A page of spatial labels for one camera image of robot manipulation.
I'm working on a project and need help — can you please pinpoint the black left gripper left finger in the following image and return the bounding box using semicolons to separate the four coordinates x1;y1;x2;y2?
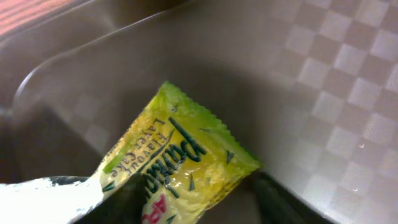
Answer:
72;175;146;224

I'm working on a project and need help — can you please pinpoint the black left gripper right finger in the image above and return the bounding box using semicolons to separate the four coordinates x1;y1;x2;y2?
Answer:
251;172;333;224

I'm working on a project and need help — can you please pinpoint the foil wrapper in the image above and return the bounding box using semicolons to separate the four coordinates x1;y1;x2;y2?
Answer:
1;83;260;223

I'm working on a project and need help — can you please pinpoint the brown plastic tray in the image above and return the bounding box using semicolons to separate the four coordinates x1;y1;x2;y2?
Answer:
1;0;397;223

